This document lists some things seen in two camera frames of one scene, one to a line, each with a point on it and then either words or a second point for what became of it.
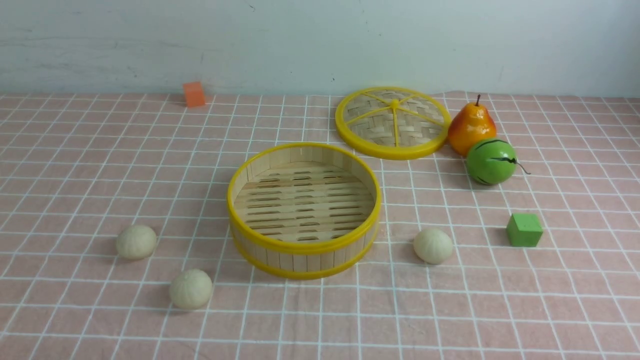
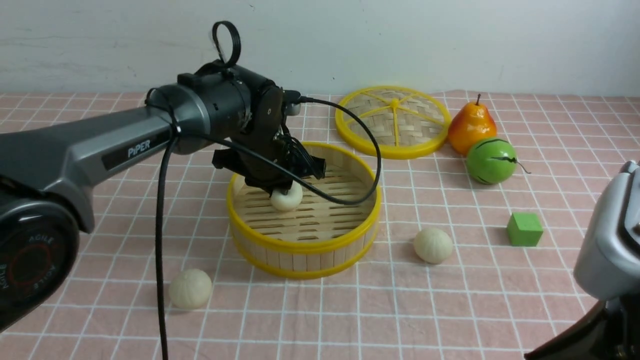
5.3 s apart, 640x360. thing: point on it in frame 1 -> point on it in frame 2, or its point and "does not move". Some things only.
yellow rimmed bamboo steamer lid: [394, 123] does not move
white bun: [136, 242] -> [289, 201]
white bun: [191, 289] does not move
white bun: [433, 246] does not move
